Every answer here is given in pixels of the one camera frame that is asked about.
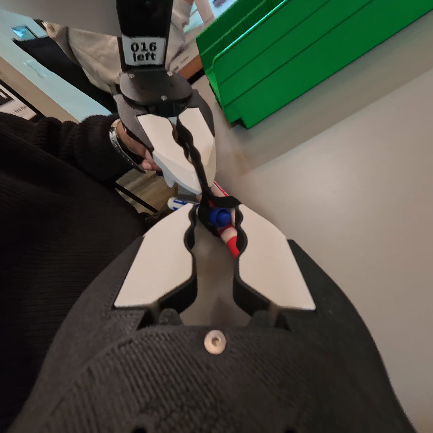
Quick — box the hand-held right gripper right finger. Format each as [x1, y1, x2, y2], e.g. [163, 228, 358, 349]
[233, 204, 316, 325]

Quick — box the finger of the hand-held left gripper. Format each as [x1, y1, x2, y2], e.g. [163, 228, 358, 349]
[177, 108, 217, 189]
[136, 114, 204, 196]

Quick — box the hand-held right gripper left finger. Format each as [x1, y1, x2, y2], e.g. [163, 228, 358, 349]
[114, 204, 198, 322]

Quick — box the black strap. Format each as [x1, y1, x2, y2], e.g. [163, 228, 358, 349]
[174, 117, 242, 238]

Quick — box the red dry-erase marker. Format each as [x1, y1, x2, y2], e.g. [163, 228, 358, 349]
[208, 182, 241, 260]

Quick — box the blue dry-erase marker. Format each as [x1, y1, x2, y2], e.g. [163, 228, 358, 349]
[167, 197, 233, 226]

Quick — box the green plastic bin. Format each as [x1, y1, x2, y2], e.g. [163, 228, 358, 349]
[196, 0, 433, 130]

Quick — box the person's left forearm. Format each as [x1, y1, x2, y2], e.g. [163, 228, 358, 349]
[34, 114, 136, 183]

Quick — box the person's left hand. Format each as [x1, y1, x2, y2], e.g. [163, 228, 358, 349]
[120, 130, 164, 174]

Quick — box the grey wrist strap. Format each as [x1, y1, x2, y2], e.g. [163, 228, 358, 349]
[109, 119, 146, 174]

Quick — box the black and white wall sign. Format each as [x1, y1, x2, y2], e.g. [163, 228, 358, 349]
[0, 78, 39, 120]

